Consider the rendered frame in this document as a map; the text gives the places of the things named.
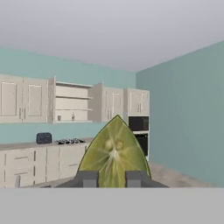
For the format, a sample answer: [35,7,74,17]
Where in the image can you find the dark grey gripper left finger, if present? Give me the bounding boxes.
[55,171,100,188]

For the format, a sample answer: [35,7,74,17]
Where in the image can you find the white base cupboards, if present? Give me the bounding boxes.
[0,143,90,189]

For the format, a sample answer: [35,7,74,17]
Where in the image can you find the dark blue toaster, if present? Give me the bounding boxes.
[36,132,53,145]

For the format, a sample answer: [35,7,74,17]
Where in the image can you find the white wall cupboards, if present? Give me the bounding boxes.
[0,73,151,125]

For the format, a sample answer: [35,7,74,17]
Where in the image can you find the black built-in oven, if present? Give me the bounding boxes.
[133,133,149,158]

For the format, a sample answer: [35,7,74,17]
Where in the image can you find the black hob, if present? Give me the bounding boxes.
[53,137,87,145]

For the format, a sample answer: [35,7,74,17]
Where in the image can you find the black microwave oven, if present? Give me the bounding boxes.
[128,115,150,132]

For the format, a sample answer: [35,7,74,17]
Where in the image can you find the green lemon wedge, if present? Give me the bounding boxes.
[77,114,152,188]

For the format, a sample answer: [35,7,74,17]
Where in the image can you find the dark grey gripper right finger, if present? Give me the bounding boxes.
[125,171,170,188]

